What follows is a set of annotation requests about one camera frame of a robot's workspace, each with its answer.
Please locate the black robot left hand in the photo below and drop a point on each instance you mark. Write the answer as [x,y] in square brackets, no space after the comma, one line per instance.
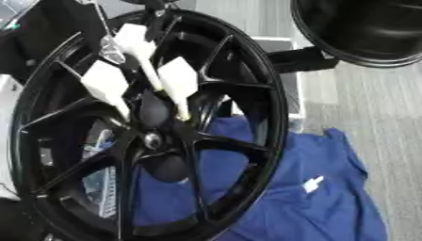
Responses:
[159,17]

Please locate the black spoked wheel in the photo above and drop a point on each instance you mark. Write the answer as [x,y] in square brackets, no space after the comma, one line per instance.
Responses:
[236,94]

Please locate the black support bar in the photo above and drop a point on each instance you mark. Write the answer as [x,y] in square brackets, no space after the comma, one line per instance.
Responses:
[302,59]

